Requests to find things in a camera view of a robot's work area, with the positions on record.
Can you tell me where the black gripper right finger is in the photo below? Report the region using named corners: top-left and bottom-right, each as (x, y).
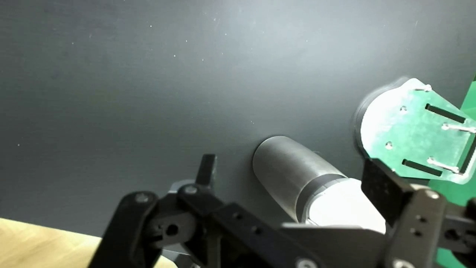
top-left (362, 157), bottom-right (476, 268)

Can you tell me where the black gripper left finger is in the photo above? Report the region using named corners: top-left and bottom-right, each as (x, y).
top-left (88, 153), bottom-right (319, 268)

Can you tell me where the stainless steel bottle with handle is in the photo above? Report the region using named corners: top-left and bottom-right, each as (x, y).
top-left (251, 133), bottom-right (389, 235)

